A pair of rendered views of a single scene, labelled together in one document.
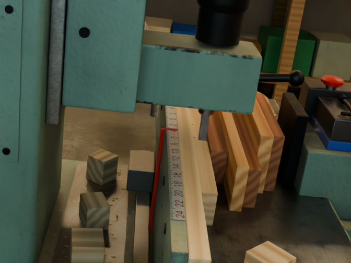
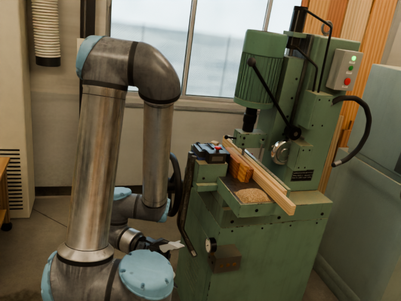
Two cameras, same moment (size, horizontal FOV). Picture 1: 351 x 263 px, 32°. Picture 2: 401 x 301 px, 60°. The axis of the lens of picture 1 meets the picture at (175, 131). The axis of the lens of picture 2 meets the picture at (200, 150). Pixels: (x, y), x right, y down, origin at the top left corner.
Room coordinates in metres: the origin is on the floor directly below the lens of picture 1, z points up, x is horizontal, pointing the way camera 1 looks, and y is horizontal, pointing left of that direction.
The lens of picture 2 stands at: (2.07, -0.69, 1.54)
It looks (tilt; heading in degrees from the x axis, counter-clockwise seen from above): 22 degrees down; 162
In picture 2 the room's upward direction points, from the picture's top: 9 degrees clockwise
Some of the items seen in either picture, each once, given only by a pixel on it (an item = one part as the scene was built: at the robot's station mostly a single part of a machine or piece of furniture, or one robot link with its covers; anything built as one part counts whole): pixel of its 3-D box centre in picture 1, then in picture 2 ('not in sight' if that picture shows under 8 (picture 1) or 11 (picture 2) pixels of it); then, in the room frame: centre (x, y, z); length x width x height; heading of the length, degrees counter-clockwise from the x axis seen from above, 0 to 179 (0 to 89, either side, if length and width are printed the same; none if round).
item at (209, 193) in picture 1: (191, 115); (256, 176); (0.85, -0.02, 0.92); 0.55 x 0.02 x 0.04; 5
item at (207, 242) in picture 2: not in sight; (211, 246); (0.97, -0.22, 0.65); 0.06 x 0.04 x 0.08; 5
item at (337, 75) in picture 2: not in sight; (344, 70); (0.80, 0.30, 1.40); 0.10 x 0.06 x 0.16; 95
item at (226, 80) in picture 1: (194, 76); (249, 140); (0.69, -0.01, 1.03); 0.14 x 0.07 x 0.09; 95
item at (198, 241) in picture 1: (182, 142); (249, 163); (0.73, -0.01, 0.93); 0.60 x 0.02 x 0.05; 5
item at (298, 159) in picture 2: not in sight; (298, 154); (0.83, 0.16, 1.02); 0.09 x 0.07 x 0.12; 5
